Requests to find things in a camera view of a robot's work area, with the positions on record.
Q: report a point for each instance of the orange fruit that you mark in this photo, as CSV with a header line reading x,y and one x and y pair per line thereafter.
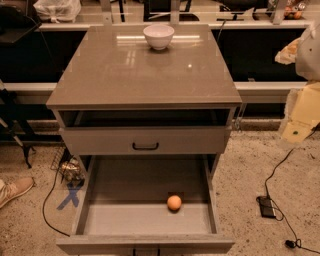
x,y
174,202

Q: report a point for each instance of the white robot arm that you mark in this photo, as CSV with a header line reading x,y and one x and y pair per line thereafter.
x,y
303,108

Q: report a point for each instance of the grey drawer cabinet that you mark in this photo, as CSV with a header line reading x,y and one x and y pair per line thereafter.
x,y
116,80

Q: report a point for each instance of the open grey middle drawer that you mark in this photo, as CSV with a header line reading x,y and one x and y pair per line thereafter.
x,y
123,208

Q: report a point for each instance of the white ceramic bowl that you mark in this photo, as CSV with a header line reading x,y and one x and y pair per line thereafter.
x,y
158,36

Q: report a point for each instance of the shiny crumpled foil object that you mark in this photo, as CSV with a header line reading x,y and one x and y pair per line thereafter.
x,y
71,170

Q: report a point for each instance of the blue tape cross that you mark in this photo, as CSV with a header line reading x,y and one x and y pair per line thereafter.
x,y
73,189

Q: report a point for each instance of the black floor power box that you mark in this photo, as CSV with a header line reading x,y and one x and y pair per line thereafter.
x,y
266,207

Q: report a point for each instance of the white plastic bag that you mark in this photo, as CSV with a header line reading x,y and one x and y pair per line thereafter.
x,y
58,11

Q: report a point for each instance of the tan shoe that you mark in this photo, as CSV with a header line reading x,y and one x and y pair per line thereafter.
x,y
10,191

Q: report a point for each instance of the fruit pile background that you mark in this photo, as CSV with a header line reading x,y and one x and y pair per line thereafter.
x,y
294,9

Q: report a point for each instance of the black drawer handle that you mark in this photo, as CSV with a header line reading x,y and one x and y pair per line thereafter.
x,y
145,147

